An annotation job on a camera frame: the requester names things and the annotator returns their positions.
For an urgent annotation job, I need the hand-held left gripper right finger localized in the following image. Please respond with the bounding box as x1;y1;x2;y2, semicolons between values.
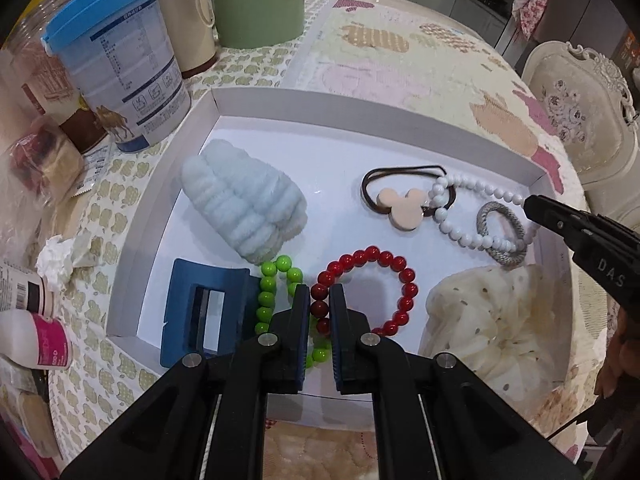
327;284;583;480

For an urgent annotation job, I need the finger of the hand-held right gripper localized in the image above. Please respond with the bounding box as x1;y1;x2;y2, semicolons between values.
522;194;640;311

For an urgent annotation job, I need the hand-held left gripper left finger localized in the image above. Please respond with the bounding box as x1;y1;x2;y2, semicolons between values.
60;284;312;480

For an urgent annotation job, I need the green bead bracelet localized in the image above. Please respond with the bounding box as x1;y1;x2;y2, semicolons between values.
255;255;332;368

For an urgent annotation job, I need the red bead bracelet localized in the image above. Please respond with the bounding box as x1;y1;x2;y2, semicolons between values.
310;245;417;337

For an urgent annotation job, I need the grey hair tie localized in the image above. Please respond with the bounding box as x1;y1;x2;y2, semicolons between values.
476;201;540;265

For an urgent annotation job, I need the blue hair claw clip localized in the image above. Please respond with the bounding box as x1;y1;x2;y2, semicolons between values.
160;258;251;370

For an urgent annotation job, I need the cream organza scrunchie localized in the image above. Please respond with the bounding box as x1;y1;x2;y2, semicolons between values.
417;265;571;403

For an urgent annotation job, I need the brown hair tie pink charm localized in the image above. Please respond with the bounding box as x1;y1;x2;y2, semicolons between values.
361;162;458;233

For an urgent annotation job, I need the pale blue fluffy scrunchie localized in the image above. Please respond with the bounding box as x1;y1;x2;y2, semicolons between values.
180;141;308;264

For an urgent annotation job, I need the white bead bracelet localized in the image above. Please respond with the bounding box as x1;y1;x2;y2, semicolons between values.
431;174;531;253

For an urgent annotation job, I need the white cardboard box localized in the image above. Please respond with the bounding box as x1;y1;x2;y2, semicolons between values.
106;87;581;406

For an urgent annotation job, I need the person's right hand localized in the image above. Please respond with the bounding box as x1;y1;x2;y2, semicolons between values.
602;310;638;396

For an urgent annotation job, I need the cream ornate chair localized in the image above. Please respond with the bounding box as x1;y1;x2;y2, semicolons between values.
520;40;640;206

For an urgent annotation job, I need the grey refrigerator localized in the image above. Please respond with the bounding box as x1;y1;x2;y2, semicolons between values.
497;0;640;81

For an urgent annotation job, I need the floral quilted tablecloth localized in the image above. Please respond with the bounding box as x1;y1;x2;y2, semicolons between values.
262;0;621;480

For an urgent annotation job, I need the crumpled white tissue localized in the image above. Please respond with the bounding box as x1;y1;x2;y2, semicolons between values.
36;234;98;291

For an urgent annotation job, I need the pink floral hanging cloth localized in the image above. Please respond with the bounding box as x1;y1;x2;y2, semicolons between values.
510;0;558;41

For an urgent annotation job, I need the large white pill bottle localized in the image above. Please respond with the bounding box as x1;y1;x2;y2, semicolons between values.
0;310;74;371

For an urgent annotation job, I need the small white pill bottle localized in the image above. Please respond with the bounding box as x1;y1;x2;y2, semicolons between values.
0;260;58;317

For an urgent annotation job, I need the blue lid milk powder can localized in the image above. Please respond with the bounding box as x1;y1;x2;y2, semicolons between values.
41;0;192;152

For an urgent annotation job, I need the small snack bag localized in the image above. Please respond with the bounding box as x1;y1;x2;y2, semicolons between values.
0;115;86;206

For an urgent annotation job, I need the cream thermos flask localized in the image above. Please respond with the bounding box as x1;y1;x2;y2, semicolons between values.
152;0;218;78

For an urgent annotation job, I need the green thermos flask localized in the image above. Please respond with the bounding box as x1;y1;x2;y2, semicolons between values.
207;0;306;48

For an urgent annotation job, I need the glass jar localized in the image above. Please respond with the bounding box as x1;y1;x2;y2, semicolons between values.
0;0;111;156

